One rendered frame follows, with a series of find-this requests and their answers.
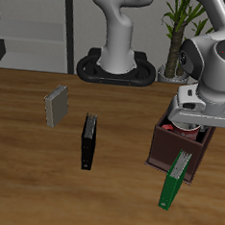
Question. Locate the red mug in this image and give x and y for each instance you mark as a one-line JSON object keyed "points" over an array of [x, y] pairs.
{"points": [[186, 132]]}

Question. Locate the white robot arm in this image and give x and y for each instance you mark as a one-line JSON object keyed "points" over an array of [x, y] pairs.
{"points": [[119, 38]]}

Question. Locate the green pot plant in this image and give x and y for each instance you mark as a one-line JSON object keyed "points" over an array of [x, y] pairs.
{"points": [[174, 42]]}

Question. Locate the white shelf unit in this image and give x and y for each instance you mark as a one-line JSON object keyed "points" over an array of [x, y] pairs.
{"points": [[31, 30]]}

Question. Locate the green book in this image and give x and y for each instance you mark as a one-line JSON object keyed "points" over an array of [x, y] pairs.
{"points": [[173, 184]]}

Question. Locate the dark brown desk caddy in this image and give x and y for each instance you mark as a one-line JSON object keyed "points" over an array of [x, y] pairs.
{"points": [[165, 149]]}

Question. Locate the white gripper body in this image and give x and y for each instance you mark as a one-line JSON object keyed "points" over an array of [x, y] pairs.
{"points": [[194, 116]]}

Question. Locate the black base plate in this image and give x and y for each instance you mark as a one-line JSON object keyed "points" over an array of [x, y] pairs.
{"points": [[89, 71]]}

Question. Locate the black book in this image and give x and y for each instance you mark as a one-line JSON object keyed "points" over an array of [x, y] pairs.
{"points": [[88, 151]]}

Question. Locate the grey book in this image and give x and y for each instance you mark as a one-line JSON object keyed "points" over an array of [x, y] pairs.
{"points": [[57, 108]]}

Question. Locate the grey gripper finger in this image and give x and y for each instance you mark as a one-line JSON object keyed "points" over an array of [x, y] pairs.
{"points": [[206, 128]]}

